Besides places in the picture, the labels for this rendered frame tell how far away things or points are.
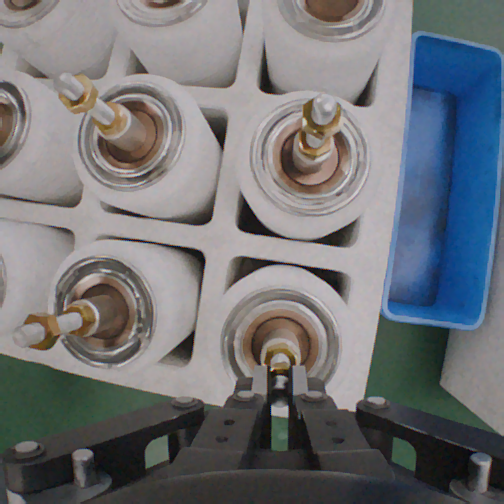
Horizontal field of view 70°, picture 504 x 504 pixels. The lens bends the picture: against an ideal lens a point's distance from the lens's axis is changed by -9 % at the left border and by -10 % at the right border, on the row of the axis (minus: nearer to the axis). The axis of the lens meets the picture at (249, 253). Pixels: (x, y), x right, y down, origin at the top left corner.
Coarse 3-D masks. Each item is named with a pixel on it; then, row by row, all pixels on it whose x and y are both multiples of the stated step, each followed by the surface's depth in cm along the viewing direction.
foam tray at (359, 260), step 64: (256, 0) 32; (0, 64) 34; (128, 64) 33; (256, 64) 32; (384, 64) 31; (384, 128) 31; (384, 192) 31; (256, 256) 32; (320, 256) 31; (384, 256) 31; (128, 384) 32; (192, 384) 32
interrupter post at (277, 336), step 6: (276, 330) 24; (282, 330) 24; (288, 330) 24; (270, 336) 23; (276, 336) 22; (282, 336) 22; (288, 336) 22; (294, 336) 24; (264, 342) 23; (270, 342) 21; (276, 342) 21; (282, 342) 21; (288, 342) 21; (294, 342) 22; (264, 348) 21; (294, 348) 21; (264, 354) 21
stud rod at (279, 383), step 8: (272, 360) 20; (280, 360) 19; (288, 360) 20; (280, 376) 17; (272, 384) 16; (280, 384) 16; (272, 392) 15; (280, 392) 15; (272, 400) 15; (280, 400) 15
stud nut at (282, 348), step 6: (270, 348) 21; (276, 348) 20; (282, 348) 20; (288, 348) 20; (270, 354) 20; (288, 354) 20; (294, 354) 20; (264, 360) 21; (270, 360) 20; (294, 360) 20
